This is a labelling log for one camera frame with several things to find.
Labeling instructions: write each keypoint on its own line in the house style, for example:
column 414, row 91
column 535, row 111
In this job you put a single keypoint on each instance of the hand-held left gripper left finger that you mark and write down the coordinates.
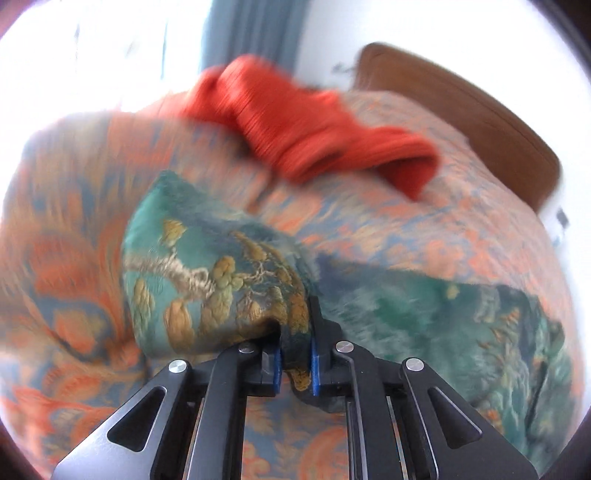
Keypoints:
column 276, row 367

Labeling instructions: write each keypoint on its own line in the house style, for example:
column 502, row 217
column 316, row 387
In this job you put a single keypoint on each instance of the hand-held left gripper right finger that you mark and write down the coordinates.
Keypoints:
column 315, row 369

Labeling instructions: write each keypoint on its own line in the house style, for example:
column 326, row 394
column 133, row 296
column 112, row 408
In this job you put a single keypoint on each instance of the green printed silk garment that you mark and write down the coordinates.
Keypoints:
column 207, row 272

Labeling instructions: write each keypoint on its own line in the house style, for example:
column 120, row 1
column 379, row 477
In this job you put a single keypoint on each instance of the paisley bedspread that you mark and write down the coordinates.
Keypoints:
column 388, row 217

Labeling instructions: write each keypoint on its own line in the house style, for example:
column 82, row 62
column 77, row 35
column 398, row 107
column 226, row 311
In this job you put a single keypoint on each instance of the orange fleece garment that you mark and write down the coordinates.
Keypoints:
column 314, row 124

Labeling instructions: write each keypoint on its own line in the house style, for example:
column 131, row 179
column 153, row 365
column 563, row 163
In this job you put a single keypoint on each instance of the brown wooden headboard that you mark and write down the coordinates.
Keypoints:
column 489, row 110

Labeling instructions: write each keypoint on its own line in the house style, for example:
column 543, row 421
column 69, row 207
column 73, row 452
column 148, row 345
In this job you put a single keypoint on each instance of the grey-blue curtain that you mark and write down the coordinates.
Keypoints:
column 251, row 32

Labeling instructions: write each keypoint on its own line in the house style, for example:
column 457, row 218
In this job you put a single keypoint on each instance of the wall switch plate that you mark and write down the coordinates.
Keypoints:
column 561, row 217

